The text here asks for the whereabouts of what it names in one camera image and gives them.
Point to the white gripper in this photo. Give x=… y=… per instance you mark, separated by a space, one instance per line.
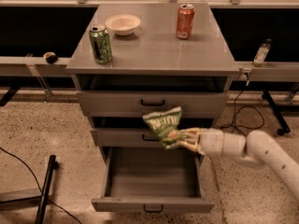
x=211 y=142

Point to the green jalapeno chip bag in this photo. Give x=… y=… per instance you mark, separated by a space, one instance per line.
x=165 y=126

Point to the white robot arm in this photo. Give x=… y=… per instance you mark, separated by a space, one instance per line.
x=256 y=149

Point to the bottom grey drawer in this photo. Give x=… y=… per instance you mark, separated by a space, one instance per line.
x=152 y=180

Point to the grey drawer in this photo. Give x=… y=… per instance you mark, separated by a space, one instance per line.
x=133 y=104
x=120 y=137
x=152 y=180

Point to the middle grey drawer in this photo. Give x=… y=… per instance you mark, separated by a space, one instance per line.
x=120 y=137

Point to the grey drawer cabinet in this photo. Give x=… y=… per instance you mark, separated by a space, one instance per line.
x=153 y=59

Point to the top grey drawer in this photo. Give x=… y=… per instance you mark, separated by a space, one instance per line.
x=133 y=104

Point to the black caster leg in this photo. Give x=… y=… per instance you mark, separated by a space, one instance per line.
x=284 y=128

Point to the small clear bottle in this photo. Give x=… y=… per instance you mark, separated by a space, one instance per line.
x=262 y=53

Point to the orange soda can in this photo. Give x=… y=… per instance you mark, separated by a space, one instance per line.
x=184 y=21

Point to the white bowl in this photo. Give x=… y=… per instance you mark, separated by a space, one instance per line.
x=123 y=24

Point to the green soda can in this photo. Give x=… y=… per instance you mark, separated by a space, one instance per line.
x=100 y=41

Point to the black floor stand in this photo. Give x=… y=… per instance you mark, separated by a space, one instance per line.
x=31 y=197

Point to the grey ledge rail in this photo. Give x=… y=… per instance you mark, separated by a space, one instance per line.
x=20 y=67

